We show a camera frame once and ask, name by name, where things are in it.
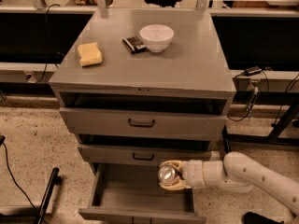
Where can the orange coke can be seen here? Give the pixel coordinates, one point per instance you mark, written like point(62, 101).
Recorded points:
point(168, 173)

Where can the black shoe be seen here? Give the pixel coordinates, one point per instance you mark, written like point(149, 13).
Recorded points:
point(252, 218)

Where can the black snack packet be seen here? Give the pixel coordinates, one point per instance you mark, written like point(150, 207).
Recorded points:
point(134, 44)

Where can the grey middle drawer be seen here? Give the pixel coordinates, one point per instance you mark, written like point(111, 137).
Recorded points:
point(148, 156)

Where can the grey top drawer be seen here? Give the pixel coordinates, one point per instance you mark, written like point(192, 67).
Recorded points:
point(143, 124)

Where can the white ceramic bowl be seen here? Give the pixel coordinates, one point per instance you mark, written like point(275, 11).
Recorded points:
point(156, 37)

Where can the grey metal drawer cabinet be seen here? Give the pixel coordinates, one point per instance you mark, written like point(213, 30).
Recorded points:
point(190, 77)

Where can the black metal stand leg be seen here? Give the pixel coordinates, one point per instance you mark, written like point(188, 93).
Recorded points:
point(54, 180)

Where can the yellow sponge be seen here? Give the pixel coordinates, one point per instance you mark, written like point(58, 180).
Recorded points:
point(89, 54)

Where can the black power adapter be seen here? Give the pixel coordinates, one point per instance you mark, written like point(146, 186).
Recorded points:
point(253, 71)

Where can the black table frame leg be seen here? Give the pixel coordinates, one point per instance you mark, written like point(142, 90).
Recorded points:
point(271, 139)

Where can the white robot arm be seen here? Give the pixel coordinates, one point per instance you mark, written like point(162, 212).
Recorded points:
point(237, 172)

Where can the grey open bottom drawer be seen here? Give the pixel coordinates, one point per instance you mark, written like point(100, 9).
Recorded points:
point(130, 194)

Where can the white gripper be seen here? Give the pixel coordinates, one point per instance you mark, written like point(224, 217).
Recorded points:
point(192, 172)

